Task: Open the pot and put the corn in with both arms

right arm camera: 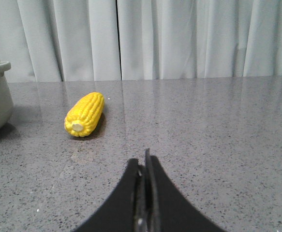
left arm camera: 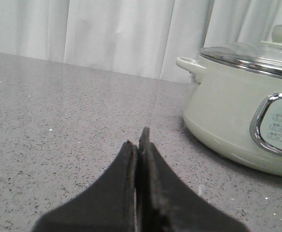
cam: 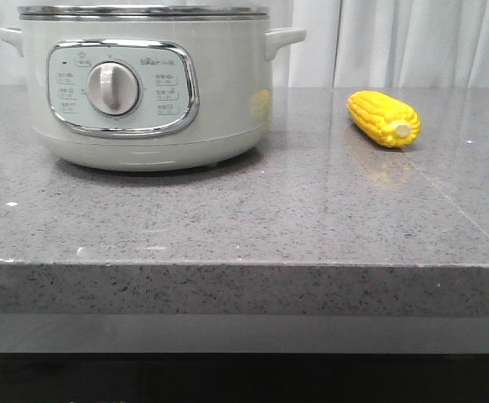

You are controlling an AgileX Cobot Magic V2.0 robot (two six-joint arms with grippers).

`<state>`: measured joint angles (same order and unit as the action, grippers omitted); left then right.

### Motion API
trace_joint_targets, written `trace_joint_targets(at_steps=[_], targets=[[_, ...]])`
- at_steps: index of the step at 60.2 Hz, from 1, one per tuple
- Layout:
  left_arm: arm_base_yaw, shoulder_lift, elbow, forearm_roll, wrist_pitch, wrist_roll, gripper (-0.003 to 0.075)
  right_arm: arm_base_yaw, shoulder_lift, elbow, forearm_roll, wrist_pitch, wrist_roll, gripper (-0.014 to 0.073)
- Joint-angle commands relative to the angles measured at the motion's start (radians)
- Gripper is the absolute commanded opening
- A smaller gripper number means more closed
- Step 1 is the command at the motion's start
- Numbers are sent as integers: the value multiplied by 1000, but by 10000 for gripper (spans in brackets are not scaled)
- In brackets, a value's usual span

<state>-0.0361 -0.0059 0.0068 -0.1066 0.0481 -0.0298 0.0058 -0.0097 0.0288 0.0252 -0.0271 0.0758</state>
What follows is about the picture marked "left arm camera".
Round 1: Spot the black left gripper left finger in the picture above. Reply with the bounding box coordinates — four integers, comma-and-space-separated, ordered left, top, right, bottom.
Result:
32, 141, 137, 232

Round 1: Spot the glass pot lid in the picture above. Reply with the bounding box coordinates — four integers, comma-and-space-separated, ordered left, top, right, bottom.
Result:
200, 24, 282, 78

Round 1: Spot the white curtain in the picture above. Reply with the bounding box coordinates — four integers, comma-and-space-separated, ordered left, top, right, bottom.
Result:
0, 0, 282, 83

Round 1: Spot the pale green electric pot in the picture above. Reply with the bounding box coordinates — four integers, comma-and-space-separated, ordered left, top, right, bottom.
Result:
176, 56, 282, 176

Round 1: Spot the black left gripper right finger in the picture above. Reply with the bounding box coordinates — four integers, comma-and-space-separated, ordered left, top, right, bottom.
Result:
136, 127, 249, 232

